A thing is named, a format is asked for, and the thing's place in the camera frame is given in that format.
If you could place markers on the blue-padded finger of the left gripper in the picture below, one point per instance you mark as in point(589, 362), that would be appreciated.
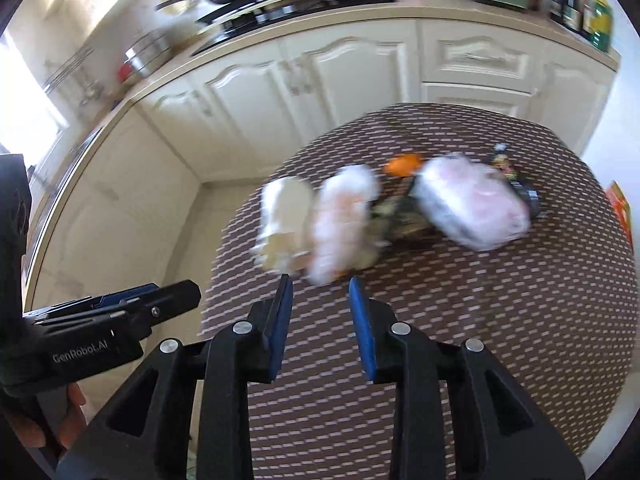
point(143, 307)

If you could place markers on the orange peel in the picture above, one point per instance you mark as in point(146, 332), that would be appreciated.
point(403, 166)

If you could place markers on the red container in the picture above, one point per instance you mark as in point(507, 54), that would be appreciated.
point(124, 73)

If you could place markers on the lower cream cabinets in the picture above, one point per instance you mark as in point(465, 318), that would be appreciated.
point(240, 116)

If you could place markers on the green yellow bottle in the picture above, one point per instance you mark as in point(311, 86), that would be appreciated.
point(602, 24)

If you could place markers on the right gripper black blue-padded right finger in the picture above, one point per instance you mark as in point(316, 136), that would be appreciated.
point(461, 394)

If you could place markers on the brown polka dot tablecloth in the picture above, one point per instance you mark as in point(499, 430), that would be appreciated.
point(559, 307)

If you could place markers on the orange snack bag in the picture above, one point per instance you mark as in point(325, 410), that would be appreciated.
point(621, 208)

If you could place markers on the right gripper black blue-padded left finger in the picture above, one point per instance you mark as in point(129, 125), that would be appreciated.
point(143, 431)

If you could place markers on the small dark bottle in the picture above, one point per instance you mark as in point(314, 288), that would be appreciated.
point(501, 161)

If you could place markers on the dark food wrapper trash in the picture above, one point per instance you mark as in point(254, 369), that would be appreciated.
point(398, 220)

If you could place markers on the person's left hand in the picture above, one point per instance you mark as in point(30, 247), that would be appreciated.
point(59, 413)

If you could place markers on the steel stock pot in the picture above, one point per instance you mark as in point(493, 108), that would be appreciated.
point(149, 53)

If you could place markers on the pinkish white plastic bag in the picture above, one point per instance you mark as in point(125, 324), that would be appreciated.
point(340, 242)

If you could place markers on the black gas cooktop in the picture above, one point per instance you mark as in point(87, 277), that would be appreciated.
point(221, 28)

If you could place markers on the white tissue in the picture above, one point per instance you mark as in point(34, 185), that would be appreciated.
point(283, 243)

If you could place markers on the white pink plastic package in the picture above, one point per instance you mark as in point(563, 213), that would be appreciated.
point(471, 203)

